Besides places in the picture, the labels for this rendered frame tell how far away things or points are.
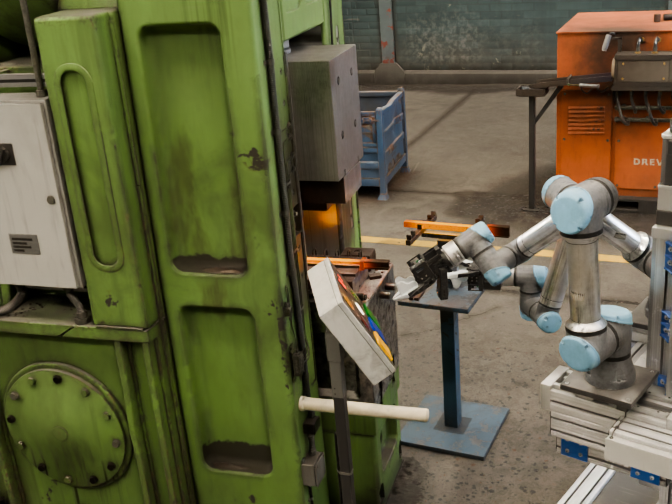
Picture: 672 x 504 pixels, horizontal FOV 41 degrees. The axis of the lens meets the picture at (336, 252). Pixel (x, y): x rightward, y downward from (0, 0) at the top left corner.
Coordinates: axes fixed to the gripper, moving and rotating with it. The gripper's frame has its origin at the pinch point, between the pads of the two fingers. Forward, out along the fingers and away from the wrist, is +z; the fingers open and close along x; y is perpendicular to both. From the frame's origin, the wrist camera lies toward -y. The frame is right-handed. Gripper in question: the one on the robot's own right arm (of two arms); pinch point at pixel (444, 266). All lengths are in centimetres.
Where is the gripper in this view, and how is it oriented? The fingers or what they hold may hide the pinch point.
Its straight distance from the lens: 320.1
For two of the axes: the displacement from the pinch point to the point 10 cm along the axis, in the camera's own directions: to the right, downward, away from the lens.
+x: 3.0, -3.8, 8.8
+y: 0.8, 9.3, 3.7
